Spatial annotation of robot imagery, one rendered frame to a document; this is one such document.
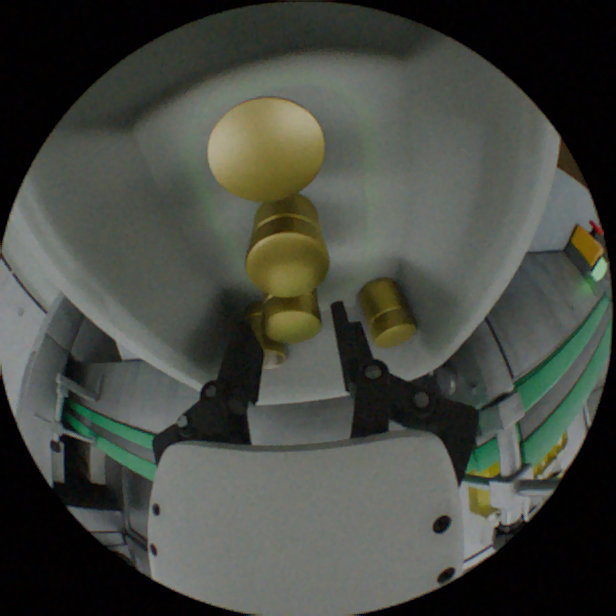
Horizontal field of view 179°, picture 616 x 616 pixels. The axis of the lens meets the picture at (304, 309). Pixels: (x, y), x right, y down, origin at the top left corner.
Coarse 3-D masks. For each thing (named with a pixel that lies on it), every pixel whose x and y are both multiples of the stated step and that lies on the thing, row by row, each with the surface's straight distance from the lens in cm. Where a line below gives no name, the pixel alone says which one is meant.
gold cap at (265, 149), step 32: (224, 128) 6; (256, 128) 6; (288, 128) 6; (320, 128) 6; (224, 160) 6; (256, 160) 6; (288, 160) 6; (320, 160) 6; (256, 192) 6; (288, 192) 6
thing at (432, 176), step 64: (128, 64) 9; (192, 64) 11; (256, 64) 11; (320, 64) 11; (384, 64) 12; (448, 64) 10; (64, 128) 10; (128, 128) 13; (192, 128) 11; (384, 128) 11; (448, 128) 10; (512, 128) 8; (64, 192) 10; (128, 192) 11; (192, 192) 12; (320, 192) 11; (384, 192) 12; (448, 192) 10; (512, 192) 8; (64, 256) 9; (128, 256) 10; (192, 256) 14; (384, 256) 14; (448, 256) 11; (512, 256) 9; (128, 320) 10; (192, 320) 13; (448, 320) 12; (192, 384) 13; (320, 384) 15
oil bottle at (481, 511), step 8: (496, 464) 33; (472, 472) 35; (480, 472) 33; (488, 472) 33; (496, 472) 34; (472, 488) 36; (472, 496) 37; (480, 496) 35; (488, 496) 34; (472, 504) 38; (480, 504) 36; (488, 504) 35; (472, 512) 39; (480, 512) 36; (488, 512) 36; (496, 512) 37; (480, 520) 37; (488, 520) 37; (496, 520) 38
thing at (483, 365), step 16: (480, 336) 17; (464, 352) 17; (480, 352) 16; (496, 352) 17; (448, 368) 18; (464, 368) 17; (480, 368) 16; (496, 368) 16; (432, 384) 23; (448, 384) 18; (464, 384) 18; (480, 384) 16; (496, 384) 16; (512, 384) 17; (464, 400) 18; (480, 400) 16; (496, 400) 16
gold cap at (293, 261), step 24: (264, 216) 9; (288, 216) 8; (312, 216) 9; (264, 240) 7; (288, 240) 7; (312, 240) 7; (264, 264) 8; (288, 264) 8; (312, 264) 8; (264, 288) 8; (288, 288) 8; (312, 288) 9
